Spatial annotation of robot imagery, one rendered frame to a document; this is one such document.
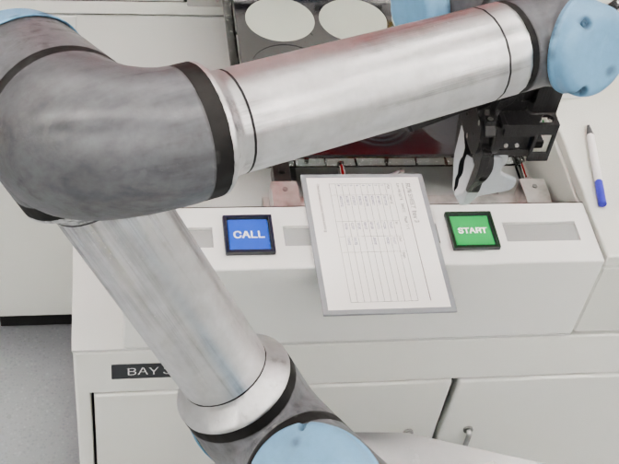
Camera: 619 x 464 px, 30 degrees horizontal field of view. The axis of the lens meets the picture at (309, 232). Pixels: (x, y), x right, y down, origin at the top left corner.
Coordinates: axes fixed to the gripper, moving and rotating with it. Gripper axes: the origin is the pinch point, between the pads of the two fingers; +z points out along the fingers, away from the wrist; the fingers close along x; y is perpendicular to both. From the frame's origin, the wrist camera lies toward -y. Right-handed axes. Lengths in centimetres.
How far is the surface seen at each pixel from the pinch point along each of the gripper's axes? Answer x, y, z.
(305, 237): 0.2, -16.4, 6.9
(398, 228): 0.5, -5.6, 6.1
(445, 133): 23.2, 6.1, 12.6
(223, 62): 47, -21, 20
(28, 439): 35, -54, 102
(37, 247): 58, -52, 74
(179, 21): 57, -27, 21
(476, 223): 1.0, 3.9, 6.0
